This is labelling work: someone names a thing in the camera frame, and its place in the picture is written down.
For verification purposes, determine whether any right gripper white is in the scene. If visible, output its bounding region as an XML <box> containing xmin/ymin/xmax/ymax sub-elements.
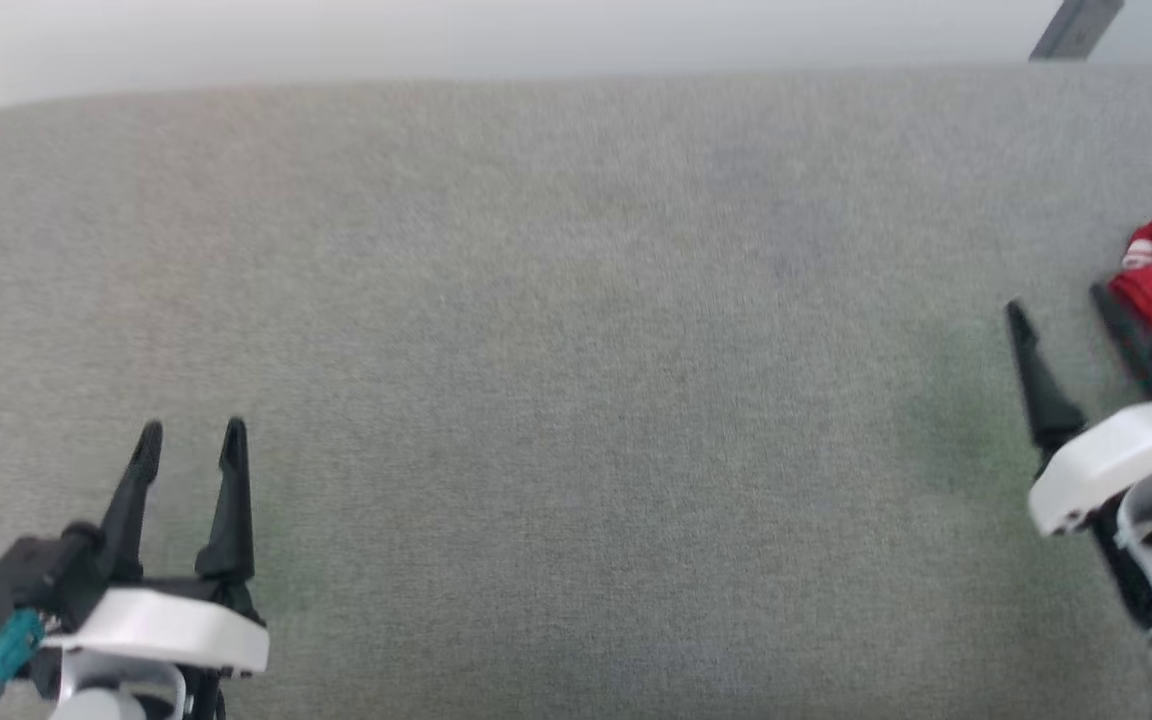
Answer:
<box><xmin>1006</xmin><ymin>283</ymin><xmax>1152</xmax><ymax>537</ymax></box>

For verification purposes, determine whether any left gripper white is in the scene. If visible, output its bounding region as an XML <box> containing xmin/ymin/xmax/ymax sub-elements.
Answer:
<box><xmin>41</xmin><ymin>418</ymin><xmax>271</xmax><ymax>720</ymax></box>

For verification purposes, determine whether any grey metal bar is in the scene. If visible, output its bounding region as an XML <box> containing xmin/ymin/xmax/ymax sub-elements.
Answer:
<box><xmin>1029</xmin><ymin>0</ymin><xmax>1125</xmax><ymax>62</ymax></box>

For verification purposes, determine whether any grey fabric sofa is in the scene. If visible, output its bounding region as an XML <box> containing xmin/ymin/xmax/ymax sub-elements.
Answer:
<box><xmin>0</xmin><ymin>62</ymin><xmax>1152</xmax><ymax>720</ymax></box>

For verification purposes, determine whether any teal cable connector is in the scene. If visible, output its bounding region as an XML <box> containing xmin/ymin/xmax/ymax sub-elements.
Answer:
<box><xmin>0</xmin><ymin>608</ymin><xmax>47</xmax><ymax>706</ymax></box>

